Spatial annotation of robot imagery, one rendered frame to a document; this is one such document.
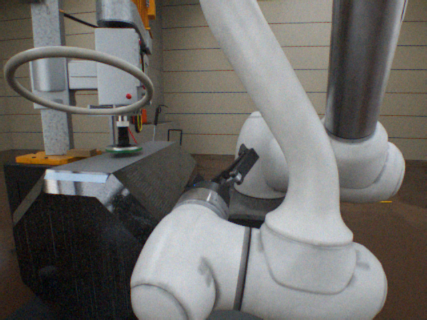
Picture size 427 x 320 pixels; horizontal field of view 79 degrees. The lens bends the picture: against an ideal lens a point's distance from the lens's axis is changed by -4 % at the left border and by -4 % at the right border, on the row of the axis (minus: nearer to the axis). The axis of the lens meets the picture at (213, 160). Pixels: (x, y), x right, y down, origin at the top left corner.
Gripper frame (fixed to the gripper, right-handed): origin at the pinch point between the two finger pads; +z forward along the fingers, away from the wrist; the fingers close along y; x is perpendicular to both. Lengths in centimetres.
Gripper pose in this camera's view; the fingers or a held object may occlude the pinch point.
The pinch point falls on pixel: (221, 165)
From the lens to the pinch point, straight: 64.6
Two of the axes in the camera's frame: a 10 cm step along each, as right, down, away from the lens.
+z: 1.8, -3.5, 9.2
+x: -5.9, -7.8, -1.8
